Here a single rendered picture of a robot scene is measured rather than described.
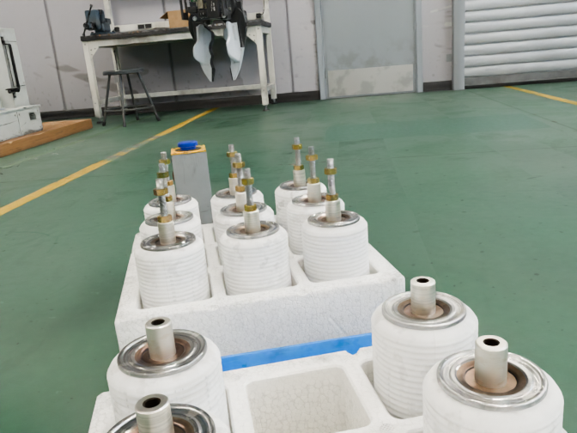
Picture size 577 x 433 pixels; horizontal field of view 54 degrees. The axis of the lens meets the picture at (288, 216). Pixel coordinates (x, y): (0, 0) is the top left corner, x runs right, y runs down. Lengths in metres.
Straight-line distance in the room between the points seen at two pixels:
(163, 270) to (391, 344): 0.36
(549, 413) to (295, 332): 0.43
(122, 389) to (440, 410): 0.24
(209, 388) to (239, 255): 0.31
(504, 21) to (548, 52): 0.51
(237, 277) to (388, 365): 0.32
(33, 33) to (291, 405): 6.12
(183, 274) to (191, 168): 0.42
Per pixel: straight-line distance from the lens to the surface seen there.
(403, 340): 0.51
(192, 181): 1.16
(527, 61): 5.94
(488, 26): 5.83
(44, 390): 1.03
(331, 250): 0.79
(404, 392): 0.53
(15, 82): 4.48
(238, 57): 0.98
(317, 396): 0.61
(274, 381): 0.59
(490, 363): 0.43
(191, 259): 0.77
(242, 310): 0.76
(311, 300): 0.77
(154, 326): 0.49
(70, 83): 6.41
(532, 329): 1.07
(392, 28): 5.76
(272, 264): 0.77
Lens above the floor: 0.49
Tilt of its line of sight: 16 degrees down
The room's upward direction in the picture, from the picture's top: 5 degrees counter-clockwise
